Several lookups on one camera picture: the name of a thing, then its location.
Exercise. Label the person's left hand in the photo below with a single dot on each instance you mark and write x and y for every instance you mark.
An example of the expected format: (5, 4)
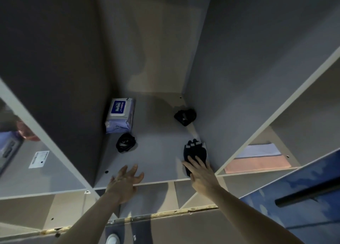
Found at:
(123, 188)

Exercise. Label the person's right hand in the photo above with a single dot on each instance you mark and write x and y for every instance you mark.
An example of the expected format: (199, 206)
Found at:
(204, 185)

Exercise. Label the grey cubby shelf unit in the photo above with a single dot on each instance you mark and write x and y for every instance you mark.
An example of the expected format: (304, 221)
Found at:
(53, 52)

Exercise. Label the person's left forearm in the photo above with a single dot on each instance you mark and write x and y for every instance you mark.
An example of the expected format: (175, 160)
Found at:
(90, 220)

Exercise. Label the person's right forearm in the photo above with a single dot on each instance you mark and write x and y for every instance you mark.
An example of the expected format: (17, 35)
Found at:
(249, 217)

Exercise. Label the white paper label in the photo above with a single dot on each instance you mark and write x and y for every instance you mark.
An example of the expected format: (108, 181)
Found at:
(39, 159)

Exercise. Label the black metal bar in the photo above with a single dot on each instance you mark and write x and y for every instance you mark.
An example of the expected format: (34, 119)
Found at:
(308, 196)

